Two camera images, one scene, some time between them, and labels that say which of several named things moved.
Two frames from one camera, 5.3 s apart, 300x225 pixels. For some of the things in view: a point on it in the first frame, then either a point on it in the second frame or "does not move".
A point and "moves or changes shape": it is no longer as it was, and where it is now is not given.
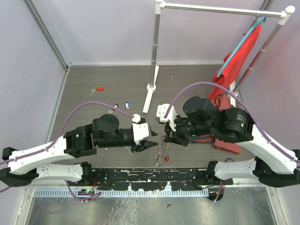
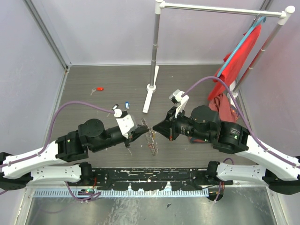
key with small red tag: (98, 88) does not move
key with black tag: (111, 111) does not move
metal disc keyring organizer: (159, 156) moves or changes shape
